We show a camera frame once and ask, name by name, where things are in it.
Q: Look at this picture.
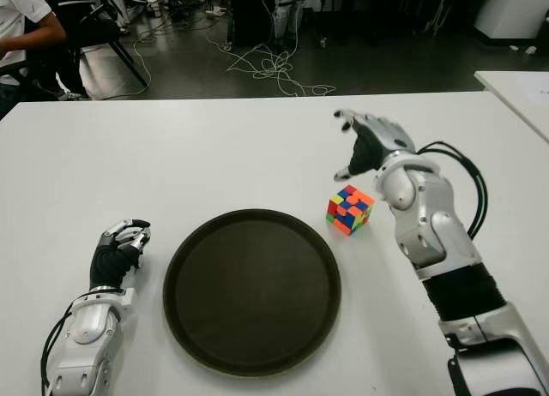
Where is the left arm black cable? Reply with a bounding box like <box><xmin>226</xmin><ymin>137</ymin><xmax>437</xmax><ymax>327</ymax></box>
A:
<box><xmin>40</xmin><ymin>301</ymin><xmax>82</xmax><ymax>391</ymax></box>

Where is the black trousered leg white shoe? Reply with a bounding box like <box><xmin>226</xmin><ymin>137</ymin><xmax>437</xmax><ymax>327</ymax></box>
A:
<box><xmin>32</xmin><ymin>27</ymin><xmax>91</xmax><ymax>101</ymax></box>

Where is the black office chair armrest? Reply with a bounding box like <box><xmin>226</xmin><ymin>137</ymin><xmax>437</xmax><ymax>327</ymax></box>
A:
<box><xmin>0</xmin><ymin>63</ymin><xmax>31</xmax><ymax>87</ymax></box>

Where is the multicolour Rubik's cube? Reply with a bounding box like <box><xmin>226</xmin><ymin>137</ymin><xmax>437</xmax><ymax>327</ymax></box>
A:
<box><xmin>325</xmin><ymin>184</ymin><xmax>376</xmax><ymax>237</ymax></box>

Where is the white side table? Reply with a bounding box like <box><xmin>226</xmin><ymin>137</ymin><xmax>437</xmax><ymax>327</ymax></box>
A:
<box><xmin>474</xmin><ymin>70</ymin><xmax>549</xmax><ymax>144</ymax></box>

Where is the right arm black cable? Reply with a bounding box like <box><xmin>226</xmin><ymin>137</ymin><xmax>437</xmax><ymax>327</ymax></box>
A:
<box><xmin>418</xmin><ymin>141</ymin><xmax>489</xmax><ymax>238</ymax></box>

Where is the seated person white shirt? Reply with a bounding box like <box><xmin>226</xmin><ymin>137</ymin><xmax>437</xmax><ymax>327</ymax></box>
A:
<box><xmin>0</xmin><ymin>0</ymin><xmax>68</xmax><ymax>118</ymax></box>

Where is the tall black cabinet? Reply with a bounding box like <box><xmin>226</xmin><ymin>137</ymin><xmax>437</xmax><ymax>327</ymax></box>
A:
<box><xmin>229</xmin><ymin>0</ymin><xmax>278</xmax><ymax>48</ymax></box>

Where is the tangled white floor cable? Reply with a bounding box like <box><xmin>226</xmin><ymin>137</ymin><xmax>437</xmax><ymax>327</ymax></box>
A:
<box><xmin>204</xmin><ymin>31</ymin><xmax>337</xmax><ymax>98</ymax></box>

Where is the black chair with slanted legs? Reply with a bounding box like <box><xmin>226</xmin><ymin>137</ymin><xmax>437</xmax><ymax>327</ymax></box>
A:
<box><xmin>63</xmin><ymin>0</ymin><xmax>149</xmax><ymax>88</ymax></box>

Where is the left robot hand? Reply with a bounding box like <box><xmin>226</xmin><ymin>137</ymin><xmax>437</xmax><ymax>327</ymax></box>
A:
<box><xmin>88</xmin><ymin>219</ymin><xmax>152</xmax><ymax>291</ymax></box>

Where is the white pedestal cabinet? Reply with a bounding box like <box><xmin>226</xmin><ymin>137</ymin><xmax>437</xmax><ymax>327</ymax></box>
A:
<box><xmin>473</xmin><ymin>0</ymin><xmax>549</xmax><ymax>41</ymax></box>

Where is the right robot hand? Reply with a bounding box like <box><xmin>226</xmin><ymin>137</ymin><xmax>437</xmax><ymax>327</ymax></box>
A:
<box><xmin>333</xmin><ymin>108</ymin><xmax>416</xmax><ymax>183</ymax></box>

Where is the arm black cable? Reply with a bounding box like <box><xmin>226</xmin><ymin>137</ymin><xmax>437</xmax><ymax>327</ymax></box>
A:
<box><xmin>40</xmin><ymin>301</ymin><xmax>82</xmax><ymax>391</ymax></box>
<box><xmin>418</xmin><ymin>141</ymin><xmax>489</xmax><ymax>238</ymax></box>

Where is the dark brown round plate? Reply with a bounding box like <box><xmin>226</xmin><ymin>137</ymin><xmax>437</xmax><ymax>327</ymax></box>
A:
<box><xmin>162</xmin><ymin>208</ymin><xmax>343</xmax><ymax>376</ymax></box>

